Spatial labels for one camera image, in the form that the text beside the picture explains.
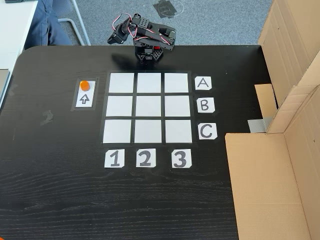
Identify white nine-square grid sheet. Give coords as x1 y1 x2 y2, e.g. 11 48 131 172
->
101 70 195 145

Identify black tape floor mark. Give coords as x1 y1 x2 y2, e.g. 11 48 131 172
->
152 0 183 19

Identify person's leg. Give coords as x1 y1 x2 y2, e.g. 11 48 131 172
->
23 0 73 51

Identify white arrow paper sheet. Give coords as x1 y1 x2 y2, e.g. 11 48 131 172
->
74 79 97 109

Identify paper sheet letter A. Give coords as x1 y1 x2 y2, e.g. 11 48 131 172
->
194 76 213 91

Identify white table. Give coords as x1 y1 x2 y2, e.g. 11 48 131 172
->
0 0 38 73

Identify clear tape scraps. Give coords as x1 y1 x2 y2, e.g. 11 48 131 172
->
39 109 55 126

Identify paper sheet letter B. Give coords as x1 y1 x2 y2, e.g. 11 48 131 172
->
196 97 216 114

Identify paper sheet number 1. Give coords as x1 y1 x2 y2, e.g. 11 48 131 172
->
104 149 125 168

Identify paper sheet number 2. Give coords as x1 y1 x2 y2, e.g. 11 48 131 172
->
135 148 157 168

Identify paper sheet letter C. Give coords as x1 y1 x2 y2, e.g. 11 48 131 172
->
198 122 218 140

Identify paper sheet number 3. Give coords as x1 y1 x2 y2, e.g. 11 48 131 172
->
171 149 193 169

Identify brown cardboard box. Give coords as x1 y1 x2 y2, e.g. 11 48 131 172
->
224 84 320 240
254 0 320 133

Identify red white servo cable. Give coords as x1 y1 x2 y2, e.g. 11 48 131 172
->
111 13 133 35
131 28 174 46

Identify white metal chair frame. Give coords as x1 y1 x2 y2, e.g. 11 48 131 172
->
57 0 91 46

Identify grey duct tape strip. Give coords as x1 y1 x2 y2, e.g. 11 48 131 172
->
247 116 273 133

